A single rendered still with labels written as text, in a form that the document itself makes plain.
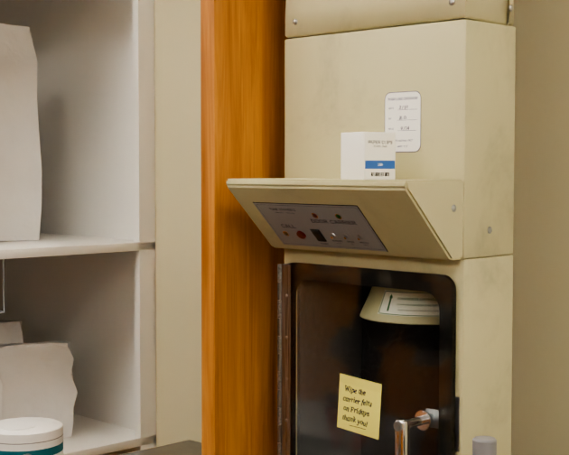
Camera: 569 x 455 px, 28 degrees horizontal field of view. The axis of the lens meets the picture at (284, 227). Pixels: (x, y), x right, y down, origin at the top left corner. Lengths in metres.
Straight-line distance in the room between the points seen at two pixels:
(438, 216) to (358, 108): 0.23
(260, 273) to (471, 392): 0.39
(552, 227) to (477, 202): 0.43
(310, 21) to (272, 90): 0.14
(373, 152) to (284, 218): 0.18
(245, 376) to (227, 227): 0.22
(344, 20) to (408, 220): 0.33
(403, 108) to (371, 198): 0.16
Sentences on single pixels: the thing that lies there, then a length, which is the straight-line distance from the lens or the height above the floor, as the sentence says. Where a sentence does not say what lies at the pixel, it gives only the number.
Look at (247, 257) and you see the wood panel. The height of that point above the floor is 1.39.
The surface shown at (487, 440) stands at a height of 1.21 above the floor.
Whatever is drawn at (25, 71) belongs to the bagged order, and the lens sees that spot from 2.65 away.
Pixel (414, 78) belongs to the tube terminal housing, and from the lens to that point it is 1.49.
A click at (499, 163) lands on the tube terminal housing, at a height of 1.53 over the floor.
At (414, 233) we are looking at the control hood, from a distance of 1.41.
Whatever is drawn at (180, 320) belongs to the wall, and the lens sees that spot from 2.52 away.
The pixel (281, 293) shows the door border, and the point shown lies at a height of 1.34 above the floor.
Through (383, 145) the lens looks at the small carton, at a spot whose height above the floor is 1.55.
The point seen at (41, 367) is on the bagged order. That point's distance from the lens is 2.58.
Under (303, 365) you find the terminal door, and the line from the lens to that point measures 1.63.
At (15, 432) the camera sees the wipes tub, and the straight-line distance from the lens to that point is 1.94.
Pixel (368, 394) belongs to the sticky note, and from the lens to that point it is 1.55.
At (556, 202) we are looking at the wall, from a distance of 1.87.
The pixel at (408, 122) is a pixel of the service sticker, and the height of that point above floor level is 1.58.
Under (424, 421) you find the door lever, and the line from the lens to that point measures 1.48.
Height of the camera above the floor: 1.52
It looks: 3 degrees down
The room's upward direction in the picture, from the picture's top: straight up
